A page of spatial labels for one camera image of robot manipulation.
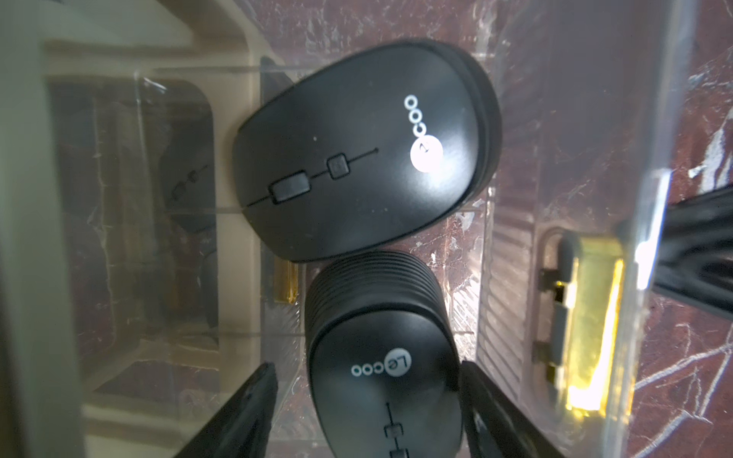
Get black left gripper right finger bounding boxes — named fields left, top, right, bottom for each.
left=459, top=361, right=563, bottom=458

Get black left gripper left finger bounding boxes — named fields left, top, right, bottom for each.
left=176, top=363, right=278, bottom=458

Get black computer mouse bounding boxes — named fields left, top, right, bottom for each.
left=305, top=251, right=463, bottom=457
left=232, top=39, right=502, bottom=263

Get clear drawer gold handle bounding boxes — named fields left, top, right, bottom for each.
left=45, top=0, right=700, bottom=458
left=260, top=56, right=300, bottom=361

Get clear bottom drawer gold handle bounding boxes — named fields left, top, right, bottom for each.
left=260, top=56, right=300, bottom=361

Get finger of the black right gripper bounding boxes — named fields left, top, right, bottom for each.
left=653, top=185, right=732, bottom=320

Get beige drawer organizer cabinet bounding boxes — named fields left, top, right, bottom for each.
left=1, top=1, right=302, bottom=457

